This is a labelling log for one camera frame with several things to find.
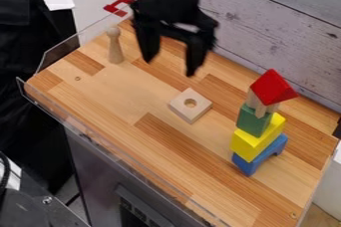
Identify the green cube block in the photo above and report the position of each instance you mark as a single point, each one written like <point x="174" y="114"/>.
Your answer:
<point x="254" y="123"/>

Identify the wooden block with hole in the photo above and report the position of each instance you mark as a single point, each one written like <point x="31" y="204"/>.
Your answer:
<point x="190" y="105"/>

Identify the wooden peg figure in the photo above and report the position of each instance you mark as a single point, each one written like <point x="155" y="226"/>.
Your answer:
<point x="115" y="46"/>

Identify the blue arch block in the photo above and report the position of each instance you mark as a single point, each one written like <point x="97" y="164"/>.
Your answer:
<point x="262" y="158"/>

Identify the yellow block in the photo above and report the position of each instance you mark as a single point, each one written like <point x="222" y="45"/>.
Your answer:
<point x="255" y="141"/>

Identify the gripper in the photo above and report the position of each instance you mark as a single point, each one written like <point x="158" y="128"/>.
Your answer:
<point x="177" y="22"/>

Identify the small plain wooden block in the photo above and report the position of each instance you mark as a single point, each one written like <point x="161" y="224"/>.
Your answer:
<point x="261" y="105"/>

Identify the red triangular block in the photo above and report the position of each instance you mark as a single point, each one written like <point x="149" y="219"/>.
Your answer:
<point x="272" y="88"/>

